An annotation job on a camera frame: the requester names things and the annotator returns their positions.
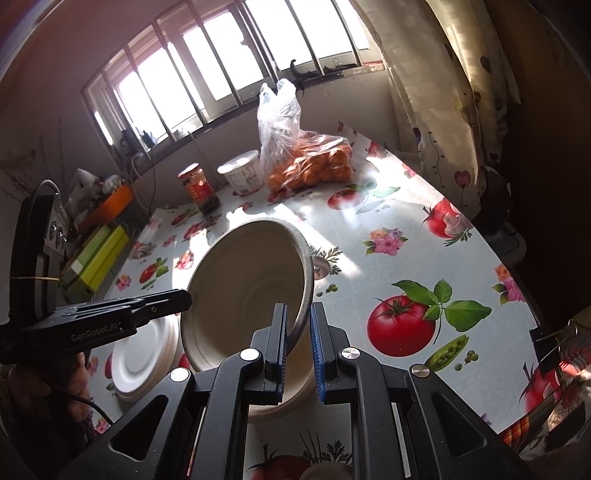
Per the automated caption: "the orange tray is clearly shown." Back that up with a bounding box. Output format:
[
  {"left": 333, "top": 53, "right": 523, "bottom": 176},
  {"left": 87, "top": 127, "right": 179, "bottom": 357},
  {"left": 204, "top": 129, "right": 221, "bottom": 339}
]
[{"left": 76, "top": 184, "right": 137, "bottom": 232}]

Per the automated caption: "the red label sauce jar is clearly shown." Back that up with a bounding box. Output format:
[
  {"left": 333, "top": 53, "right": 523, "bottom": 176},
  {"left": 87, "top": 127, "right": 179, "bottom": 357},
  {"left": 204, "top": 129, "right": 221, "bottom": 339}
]
[{"left": 178, "top": 162, "right": 221, "bottom": 215}]

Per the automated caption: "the barred window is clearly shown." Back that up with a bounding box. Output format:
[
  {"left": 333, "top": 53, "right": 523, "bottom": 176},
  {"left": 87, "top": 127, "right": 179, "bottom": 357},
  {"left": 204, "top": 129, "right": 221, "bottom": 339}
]
[{"left": 81, "top": 0, "right": 386, "bottom": 160}]

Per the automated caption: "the black cable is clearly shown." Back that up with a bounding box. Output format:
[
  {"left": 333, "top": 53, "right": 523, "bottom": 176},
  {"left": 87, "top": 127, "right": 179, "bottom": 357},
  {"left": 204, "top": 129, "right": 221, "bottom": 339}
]
[{"left": 62, "top": 390, "right": 116, "bottom": 428}]

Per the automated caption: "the yellow-green flat box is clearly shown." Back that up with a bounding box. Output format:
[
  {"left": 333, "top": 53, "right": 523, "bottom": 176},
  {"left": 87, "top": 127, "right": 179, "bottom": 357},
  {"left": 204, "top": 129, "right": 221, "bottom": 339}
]
[{"left": 65, "top": 226, "right": 131, "bottom": 292}]

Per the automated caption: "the green and white flat box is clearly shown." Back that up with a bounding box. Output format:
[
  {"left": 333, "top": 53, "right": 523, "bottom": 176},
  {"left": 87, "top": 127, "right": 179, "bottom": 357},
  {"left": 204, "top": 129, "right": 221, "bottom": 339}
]
[{"left": 60, "top": 225, "right": 116, "bottom": 284}]

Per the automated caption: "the person's left hand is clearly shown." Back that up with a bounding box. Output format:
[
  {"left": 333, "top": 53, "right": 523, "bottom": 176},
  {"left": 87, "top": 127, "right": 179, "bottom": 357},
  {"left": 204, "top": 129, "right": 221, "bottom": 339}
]
[{"left": 0, "top": 353, "right": 95, "bottom": 444}]

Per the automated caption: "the black binder clip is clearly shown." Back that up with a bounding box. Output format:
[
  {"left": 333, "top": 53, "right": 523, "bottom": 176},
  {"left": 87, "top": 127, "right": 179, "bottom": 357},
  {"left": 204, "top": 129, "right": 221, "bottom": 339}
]
[{"left": 529, "top": 318, "right": 585, "bottom": 376}]

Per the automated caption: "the heart print curtain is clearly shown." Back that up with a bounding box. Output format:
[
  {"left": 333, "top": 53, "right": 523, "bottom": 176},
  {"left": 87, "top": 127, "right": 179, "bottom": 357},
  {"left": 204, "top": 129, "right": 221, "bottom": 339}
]
[{"left": 358, "top": 0, "right": 522, "bottom": 210}]

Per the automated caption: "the beige paper bowl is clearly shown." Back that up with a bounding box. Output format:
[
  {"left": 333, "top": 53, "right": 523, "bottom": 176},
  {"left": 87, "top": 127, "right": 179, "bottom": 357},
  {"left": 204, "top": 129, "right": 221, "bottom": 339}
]
[
  {"left": 180, "top": 218, "right": 315, "bottom": 373},
  {"left": 247, "top": 323, "right": 321, "bottom": 423}
]

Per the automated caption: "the plastic bag of oranges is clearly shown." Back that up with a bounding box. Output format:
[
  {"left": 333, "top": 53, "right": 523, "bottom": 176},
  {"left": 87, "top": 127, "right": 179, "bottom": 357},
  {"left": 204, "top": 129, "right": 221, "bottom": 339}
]
[{"left": 257, "top": 79, "right": 355, "bottom": 192}]

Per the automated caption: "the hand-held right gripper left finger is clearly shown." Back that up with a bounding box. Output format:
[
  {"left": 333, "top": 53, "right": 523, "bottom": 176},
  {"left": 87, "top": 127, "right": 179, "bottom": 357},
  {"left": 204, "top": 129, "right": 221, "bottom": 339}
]
[{"left": 60, "top": 302, "right": 289, "bottom": 480}]

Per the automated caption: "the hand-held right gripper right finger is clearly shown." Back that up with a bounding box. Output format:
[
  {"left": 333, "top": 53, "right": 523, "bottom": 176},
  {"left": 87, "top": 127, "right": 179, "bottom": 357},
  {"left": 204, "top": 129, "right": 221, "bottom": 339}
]
[{"left": 311, "top": 301, "right": 536, "bottom": 480}]

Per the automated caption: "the white plastic tub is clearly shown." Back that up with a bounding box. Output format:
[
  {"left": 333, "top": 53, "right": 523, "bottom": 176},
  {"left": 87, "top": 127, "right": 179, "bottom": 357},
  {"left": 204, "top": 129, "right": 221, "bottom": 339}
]
[{"left": 217, "top": 150, "right": 265, "bottom": 195}]

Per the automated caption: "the dark chair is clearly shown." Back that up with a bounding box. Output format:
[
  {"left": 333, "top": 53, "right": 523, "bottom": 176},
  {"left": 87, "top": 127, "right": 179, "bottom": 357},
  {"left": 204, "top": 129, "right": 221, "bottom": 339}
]
[{"left": 478, "top": 164, "right": 529, "bottom": 278}]

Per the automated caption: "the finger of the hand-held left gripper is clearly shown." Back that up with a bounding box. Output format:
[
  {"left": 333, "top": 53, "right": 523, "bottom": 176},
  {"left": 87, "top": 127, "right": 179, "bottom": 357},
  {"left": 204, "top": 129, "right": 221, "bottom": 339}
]
[{"left": 131, "top": 288, "right": 193, "bottom": 320}]

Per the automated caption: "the white crumpled tissue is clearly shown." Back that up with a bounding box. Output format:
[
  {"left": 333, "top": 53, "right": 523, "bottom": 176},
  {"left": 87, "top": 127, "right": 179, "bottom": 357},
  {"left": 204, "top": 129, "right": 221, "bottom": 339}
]
[{"left": 67, "top": 167, "right": 122, "bottom": 204}]

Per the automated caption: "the fruit print tablecloth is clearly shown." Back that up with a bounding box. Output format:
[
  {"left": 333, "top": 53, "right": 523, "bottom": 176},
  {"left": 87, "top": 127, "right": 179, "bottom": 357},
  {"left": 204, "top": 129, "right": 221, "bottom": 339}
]
[{"left": 88, "top": 121, "right": 557, "bottom": 480}]

